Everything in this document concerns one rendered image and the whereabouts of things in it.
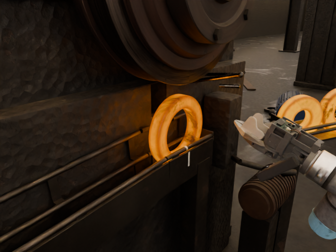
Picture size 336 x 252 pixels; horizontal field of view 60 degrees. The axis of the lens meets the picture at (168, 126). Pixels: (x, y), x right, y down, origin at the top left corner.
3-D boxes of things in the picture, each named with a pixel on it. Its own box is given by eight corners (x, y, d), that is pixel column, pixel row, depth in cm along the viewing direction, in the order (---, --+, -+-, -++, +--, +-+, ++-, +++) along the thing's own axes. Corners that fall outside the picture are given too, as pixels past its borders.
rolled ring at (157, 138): (204, 89, 77) (194, 87, 79) (158, 105, 64) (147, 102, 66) (201, 152, 84) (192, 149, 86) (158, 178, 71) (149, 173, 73)
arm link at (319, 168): (326, 178, 70) (316, 192, 65) (308, 167, 72) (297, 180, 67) (343, 154, 66) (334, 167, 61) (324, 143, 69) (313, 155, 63)
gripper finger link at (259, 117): (246, 103, 78) (277, 120, 74) (238, 121, 81) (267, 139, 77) (241, 106, 76) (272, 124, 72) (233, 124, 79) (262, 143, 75)
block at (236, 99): (198, 161, 100) (200, 93, 91) (210, 153, 105) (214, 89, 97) (225, 172, 93) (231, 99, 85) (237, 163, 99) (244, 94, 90)
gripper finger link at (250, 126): (241, 106, 76) (272, 124, 72) (233, 124, 79) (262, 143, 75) (235, 108, 74) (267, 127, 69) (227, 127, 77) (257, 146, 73)
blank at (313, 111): (276, 98, 95) (282, 101, 92) (318, 91, 98) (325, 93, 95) (274, 141, 101) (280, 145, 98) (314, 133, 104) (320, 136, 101)
